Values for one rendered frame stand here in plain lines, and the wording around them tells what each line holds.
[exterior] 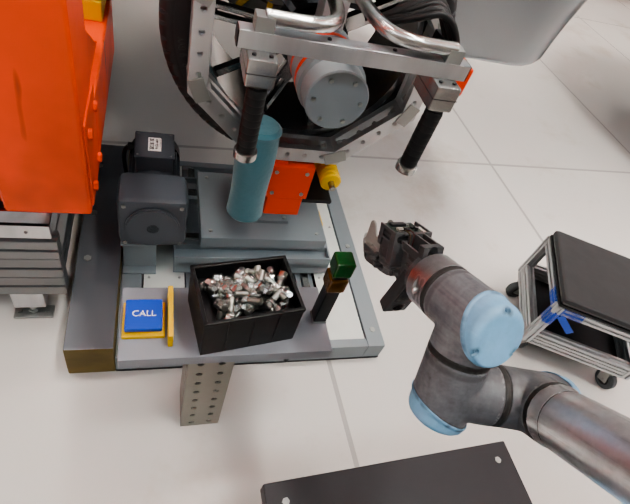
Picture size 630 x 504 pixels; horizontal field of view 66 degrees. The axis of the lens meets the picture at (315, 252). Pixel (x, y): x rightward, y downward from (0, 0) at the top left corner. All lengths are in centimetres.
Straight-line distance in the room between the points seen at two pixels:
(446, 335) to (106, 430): 99
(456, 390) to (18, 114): 82
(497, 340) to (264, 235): 99
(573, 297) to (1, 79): 157
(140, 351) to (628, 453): 78
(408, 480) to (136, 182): 98
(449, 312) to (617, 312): 118
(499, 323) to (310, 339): 51
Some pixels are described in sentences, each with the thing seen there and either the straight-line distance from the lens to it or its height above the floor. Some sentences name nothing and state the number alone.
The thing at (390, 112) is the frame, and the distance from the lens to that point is 128.
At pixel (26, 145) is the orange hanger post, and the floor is 69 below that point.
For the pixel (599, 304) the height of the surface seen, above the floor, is 34.
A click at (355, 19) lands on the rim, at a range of 119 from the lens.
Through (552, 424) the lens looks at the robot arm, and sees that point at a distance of 70.
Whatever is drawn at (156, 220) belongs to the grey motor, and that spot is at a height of 35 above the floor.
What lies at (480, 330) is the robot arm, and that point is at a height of 88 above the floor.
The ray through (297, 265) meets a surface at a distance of 158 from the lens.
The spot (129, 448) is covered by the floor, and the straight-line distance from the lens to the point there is 140.
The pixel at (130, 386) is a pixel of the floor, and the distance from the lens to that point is 146.
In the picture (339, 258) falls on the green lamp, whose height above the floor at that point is 66.
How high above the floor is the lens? 133
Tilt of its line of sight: 47 degrees down
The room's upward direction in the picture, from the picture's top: 21 degrees clockwise
